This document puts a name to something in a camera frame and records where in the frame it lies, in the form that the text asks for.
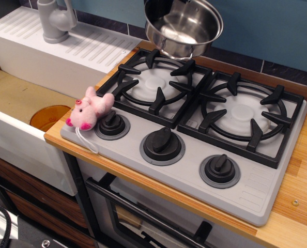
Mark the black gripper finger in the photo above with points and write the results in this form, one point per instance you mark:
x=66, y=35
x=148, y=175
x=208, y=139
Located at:
x=156, y=9

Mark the stainless steel pan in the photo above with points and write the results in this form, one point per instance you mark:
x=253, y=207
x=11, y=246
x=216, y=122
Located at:
x=187, y=31

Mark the black left stove knob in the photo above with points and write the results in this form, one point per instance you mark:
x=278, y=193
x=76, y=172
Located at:
x=113, y=126

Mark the black stove knob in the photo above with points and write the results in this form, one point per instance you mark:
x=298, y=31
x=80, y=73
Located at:
x=219, y=171
x=162, y=147
x=113, y=126

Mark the black middle stove knob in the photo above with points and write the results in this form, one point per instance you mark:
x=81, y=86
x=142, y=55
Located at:
x=162, y=147

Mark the grey toy stove top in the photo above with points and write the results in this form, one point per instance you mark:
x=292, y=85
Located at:
x=251, y=199

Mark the black right stove knob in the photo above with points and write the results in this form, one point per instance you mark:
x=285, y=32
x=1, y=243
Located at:
x=219, y=171

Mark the black left burner grate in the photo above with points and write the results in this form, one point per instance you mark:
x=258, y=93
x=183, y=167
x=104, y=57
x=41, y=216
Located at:
x=152, y=89

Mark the black burner grate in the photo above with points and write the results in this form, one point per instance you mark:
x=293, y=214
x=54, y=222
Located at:
x=152, y=89
x=255, y=121

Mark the grey toy faucet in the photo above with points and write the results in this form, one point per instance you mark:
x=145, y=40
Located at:
x=56, y=23

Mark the pink stuffed pig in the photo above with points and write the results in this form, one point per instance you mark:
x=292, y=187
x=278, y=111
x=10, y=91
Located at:
x=87, y=112

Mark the white toy sink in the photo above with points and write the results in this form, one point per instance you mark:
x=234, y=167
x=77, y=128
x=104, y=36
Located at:
x=35, y=74

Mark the black right burner grate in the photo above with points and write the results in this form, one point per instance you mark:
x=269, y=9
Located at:
x=255, y=121

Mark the orange plastic plate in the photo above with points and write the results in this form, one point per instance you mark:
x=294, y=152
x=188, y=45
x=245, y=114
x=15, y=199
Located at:
x=46, y=117

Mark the white oven door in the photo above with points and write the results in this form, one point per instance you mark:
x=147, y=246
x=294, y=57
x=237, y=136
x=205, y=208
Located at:
x=137, y=218

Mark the wooden drawer front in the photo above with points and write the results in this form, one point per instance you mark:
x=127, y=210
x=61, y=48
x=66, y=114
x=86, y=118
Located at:
x=39, y=203

